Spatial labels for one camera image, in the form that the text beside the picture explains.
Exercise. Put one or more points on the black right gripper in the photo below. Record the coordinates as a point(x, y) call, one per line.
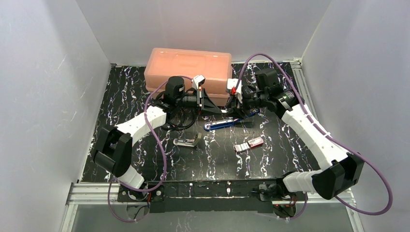
point(237, 101)

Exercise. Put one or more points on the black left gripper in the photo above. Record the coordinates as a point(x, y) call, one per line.
point(201, 101)

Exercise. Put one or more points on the red white staple box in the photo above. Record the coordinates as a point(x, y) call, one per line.
point(250, 144)

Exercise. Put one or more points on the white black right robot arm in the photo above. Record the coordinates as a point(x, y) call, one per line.
point(339, 169)

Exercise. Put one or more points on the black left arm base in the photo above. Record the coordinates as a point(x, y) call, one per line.
point(126, 195)

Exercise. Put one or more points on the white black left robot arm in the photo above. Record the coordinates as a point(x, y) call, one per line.
point(113, 148)

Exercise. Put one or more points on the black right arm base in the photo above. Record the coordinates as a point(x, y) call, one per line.
point(276, 192)

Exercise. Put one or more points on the pink translucent plastic storage box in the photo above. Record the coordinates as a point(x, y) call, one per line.
point(216, 67)

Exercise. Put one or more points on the black marble pattern mat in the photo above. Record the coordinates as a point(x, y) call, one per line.
point(214, 158)

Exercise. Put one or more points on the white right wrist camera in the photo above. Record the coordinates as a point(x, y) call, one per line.
point(234, 87)

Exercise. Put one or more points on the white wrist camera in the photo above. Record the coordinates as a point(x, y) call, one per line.
point(198, 81)
point(234, 87)

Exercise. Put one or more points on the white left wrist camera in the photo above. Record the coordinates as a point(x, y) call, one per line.
point(198, 81)

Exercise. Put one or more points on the aluminium right frame rail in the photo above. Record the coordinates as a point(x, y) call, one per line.
point(299, 77)

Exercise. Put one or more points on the aluminium frame rail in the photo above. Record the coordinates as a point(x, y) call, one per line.
point(101, 193)
point(299, 77)

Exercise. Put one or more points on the aluminium front frame rail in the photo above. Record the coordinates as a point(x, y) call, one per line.
point(101, 193)

